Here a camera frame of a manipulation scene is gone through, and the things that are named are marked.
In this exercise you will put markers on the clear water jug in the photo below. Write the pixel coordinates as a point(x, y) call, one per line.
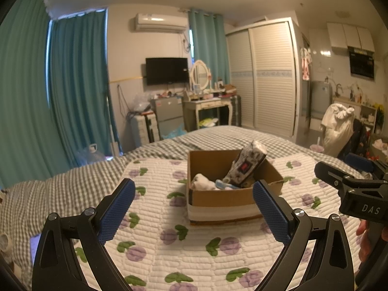
point(91, 156)

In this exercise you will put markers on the floral quilted blanket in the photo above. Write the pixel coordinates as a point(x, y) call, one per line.
point(182, 263)

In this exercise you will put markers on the green and yellow bag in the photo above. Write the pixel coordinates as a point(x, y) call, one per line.
point(207, 123)

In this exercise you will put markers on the white ribbed suitcase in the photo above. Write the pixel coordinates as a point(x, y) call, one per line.
point(142, 130)

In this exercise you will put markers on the white dressing table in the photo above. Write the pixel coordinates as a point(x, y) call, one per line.
point(206, 104)

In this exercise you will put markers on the pink hanging clothes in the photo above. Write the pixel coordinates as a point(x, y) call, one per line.
point(305, 66)

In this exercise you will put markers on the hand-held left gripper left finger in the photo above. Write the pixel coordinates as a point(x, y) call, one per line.
point(116, 215)

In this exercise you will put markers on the person's right hand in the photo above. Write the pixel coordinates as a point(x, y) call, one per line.
point(365, 242)

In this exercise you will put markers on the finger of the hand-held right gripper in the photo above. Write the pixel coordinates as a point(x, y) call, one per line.
point(330, 174)
point(360, 162)

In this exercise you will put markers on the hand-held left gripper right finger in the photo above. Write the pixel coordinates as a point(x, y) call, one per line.
point(271, 215)

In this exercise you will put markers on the narrow teal curtain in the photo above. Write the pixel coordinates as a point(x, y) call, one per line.
point(209, 48)

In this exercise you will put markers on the clear plastic bag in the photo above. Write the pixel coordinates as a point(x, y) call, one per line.
point(141, 103)

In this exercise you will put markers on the white wall cabinets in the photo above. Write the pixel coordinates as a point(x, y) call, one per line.
point(348, 36)

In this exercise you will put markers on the kitchen counter shelf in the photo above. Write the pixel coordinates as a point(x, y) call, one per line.
point(368, 115)

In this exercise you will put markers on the dark floral garment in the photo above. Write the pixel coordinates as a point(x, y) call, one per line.
point(359, 136)

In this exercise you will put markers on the dark suitcase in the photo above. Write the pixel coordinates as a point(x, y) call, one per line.
point(235, 110)

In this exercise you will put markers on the grey mini fridge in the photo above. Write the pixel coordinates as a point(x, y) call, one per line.
point(166, 112)

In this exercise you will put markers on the black range hood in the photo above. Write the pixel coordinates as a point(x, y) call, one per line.
point(362, 65)

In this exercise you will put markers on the teal window curtain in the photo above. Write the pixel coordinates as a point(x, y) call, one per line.
point(78, 91)

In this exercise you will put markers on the pink basin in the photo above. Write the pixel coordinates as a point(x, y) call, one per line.
point(316, 148)

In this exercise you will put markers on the black wall television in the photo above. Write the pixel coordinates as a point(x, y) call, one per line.
point(166, 71)

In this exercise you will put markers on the wide teal curtain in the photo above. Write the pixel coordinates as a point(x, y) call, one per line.
point(21, 97)

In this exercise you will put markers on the white garment on chair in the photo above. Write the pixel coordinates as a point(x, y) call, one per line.
point(336, 130)

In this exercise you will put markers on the white round object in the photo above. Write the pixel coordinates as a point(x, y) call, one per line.
point(4, 242)

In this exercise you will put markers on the floral print tissue pack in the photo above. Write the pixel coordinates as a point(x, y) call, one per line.
point(247, 165)

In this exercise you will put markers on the white louvred wardrobe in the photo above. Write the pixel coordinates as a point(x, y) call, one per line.
point(266, 81)

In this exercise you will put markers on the white oval vanity mirror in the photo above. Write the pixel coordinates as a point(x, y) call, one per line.
point(200, 74)

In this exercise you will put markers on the small brown cardboard box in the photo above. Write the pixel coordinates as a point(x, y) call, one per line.
point(229, 89)

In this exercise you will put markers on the blue plastic bag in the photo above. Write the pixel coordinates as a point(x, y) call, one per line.
point(174, 133)

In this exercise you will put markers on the white air conditioner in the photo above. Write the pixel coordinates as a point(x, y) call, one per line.
point(159, 22)

